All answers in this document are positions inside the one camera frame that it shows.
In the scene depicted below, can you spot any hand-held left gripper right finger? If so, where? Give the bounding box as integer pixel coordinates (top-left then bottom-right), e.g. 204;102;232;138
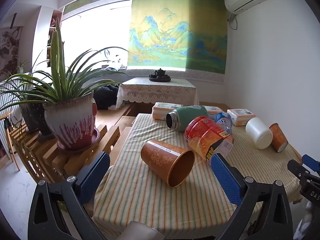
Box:
210;152;293;240

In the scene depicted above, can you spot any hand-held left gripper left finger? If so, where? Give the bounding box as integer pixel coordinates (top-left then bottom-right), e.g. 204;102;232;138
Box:
27;151;111;240

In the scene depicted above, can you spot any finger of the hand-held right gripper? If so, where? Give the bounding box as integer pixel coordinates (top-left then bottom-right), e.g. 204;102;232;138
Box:
287;159;312;180
301;154;320;173

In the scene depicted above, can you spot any large orange patterned paper cup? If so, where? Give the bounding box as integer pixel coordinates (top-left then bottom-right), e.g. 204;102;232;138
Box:
140;139;195;188

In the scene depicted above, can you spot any small orange patterned paper cup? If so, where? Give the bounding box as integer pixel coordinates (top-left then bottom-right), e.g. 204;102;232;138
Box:
269;123;289;153

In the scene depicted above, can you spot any white plastic cup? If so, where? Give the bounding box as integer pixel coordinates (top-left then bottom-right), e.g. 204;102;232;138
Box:
245;117;273;150

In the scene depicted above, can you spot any red plant saucer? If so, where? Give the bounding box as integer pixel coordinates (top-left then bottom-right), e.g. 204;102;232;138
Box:
57;127;101;153

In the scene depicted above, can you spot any wooden plant rack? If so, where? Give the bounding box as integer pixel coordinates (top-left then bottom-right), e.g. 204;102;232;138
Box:
5;115;120;183

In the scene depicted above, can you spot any striped tablecloth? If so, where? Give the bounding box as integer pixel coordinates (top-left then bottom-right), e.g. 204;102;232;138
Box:
92;113;304;240

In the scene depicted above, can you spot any blue label water bottle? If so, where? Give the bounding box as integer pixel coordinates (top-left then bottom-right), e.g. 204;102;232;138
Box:
214;112;233;134

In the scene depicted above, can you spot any potted plant red white pot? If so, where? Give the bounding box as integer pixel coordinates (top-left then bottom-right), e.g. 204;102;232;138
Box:
0;16;129;148

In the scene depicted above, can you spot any orange white tissue pack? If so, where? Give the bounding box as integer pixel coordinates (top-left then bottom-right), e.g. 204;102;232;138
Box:
226;108;256;127
205;106;224;117
152;102;183;120

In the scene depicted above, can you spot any wooden bench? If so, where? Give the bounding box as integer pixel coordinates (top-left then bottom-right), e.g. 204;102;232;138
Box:
95;102;230;130

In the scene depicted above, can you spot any green thermos bottle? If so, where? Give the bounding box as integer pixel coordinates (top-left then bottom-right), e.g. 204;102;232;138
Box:
166;105;209;132

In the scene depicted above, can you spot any black bag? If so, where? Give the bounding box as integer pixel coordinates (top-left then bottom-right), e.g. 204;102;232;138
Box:
94;85;120;110

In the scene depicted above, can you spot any potted plant dark pot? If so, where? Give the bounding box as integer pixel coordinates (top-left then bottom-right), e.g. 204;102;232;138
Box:
0;60;54;141

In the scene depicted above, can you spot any lace-covered side table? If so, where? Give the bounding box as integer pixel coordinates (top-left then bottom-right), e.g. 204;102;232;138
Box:
116;77;199;107

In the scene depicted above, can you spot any dark tea tray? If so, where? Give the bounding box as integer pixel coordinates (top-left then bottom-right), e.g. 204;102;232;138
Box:
149;74;171;82

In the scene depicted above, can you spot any landscape painting roller blind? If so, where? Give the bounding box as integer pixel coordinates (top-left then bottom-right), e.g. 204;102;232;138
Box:
127;0;228;83

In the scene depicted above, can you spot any wall scroll painting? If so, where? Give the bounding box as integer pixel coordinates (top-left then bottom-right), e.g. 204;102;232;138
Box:
0;26;23;80

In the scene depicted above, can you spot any wall display shelf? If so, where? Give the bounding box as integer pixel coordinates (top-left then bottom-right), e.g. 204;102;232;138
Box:
46;10;63;68

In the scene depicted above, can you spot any air conditioner cable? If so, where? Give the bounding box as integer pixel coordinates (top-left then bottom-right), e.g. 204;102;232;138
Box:
227;11;238;30

